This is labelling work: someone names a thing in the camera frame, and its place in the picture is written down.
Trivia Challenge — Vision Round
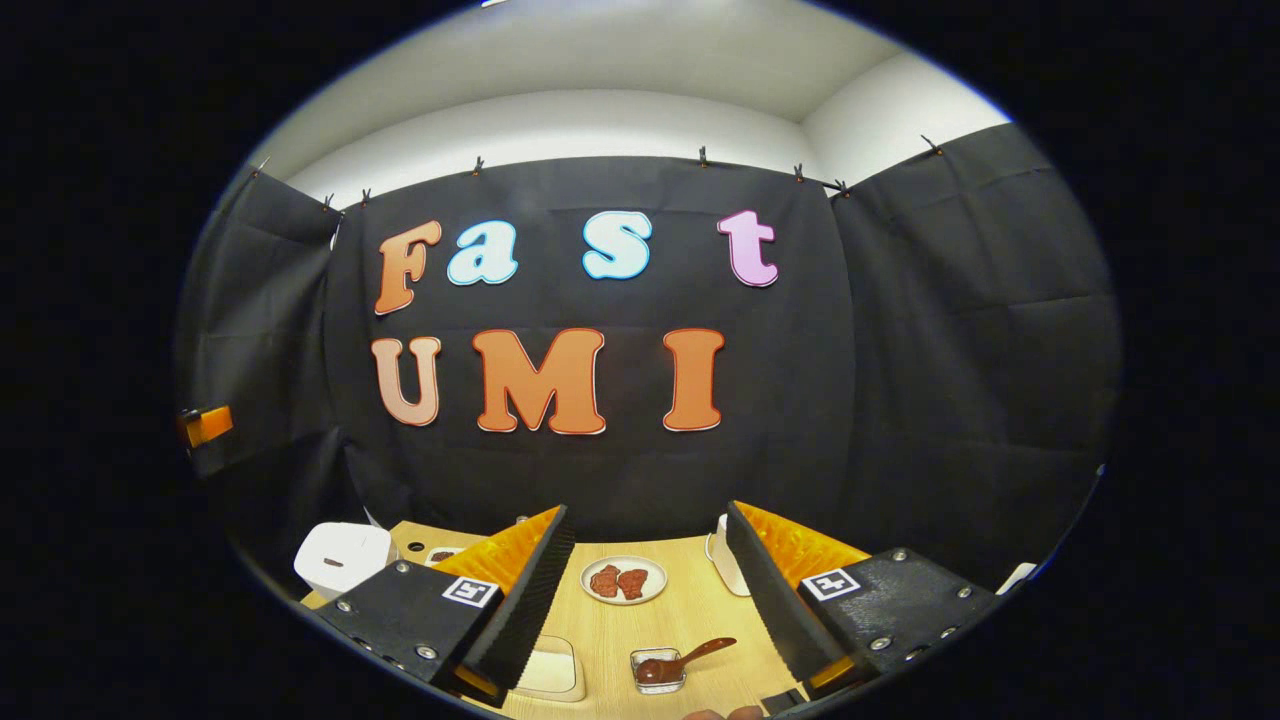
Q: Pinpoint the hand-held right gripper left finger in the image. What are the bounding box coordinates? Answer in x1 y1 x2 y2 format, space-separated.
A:
315 505 576 706

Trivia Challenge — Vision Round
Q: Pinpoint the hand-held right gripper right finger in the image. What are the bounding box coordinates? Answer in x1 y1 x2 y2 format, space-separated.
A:
725 500 1001 701

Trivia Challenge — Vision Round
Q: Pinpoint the brown wooden spoon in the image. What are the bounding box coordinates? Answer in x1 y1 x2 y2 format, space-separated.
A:
636 637 738 686

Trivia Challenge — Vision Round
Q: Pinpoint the metal wire chopstick holder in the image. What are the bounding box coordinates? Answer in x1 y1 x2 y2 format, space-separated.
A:
630 647 687 696

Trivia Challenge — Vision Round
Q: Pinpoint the white rice cooker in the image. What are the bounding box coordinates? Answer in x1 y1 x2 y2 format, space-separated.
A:
294 522 393 601

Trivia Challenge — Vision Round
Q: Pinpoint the white toaster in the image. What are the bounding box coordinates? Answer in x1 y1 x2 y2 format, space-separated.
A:
712 514 753 598

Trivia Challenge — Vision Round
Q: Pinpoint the white round plate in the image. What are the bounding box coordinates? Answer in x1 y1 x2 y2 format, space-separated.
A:
580 555 668 606

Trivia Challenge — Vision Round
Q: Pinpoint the black backdrop cloth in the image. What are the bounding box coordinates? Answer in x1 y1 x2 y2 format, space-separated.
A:
178 125 1121 591

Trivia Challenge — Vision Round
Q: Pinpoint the row of small cloth clips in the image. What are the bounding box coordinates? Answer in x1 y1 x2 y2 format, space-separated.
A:
255 135 946 213

